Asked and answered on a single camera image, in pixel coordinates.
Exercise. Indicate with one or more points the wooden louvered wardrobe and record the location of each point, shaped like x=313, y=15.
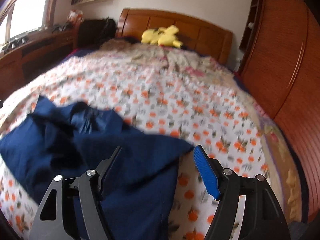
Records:
x=281, y=71

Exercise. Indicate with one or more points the orange print bed sheet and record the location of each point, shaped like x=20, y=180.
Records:
x=76, y=80

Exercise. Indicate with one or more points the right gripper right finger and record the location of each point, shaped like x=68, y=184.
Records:
x=263, y=217

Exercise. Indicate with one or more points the floral quilt blanket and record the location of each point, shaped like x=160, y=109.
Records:
x=181, y=94

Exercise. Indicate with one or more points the window with wooden frame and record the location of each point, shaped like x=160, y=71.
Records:
x=20, y=17

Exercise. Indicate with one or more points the orange white paper bag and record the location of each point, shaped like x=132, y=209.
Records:
x=74, y=16

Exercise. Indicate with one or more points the wooden bed headboard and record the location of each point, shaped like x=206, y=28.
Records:
x=198, y=35

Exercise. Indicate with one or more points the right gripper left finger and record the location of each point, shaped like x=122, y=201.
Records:
x=56, y=215

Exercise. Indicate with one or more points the yellow pikachu plush toy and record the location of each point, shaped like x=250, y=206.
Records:
x=162, y=37

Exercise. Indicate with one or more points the navy blue suit jacket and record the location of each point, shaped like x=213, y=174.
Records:
x=70, y=140

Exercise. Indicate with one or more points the wooden desk cabinet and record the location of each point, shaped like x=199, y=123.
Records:
x=25, y=63

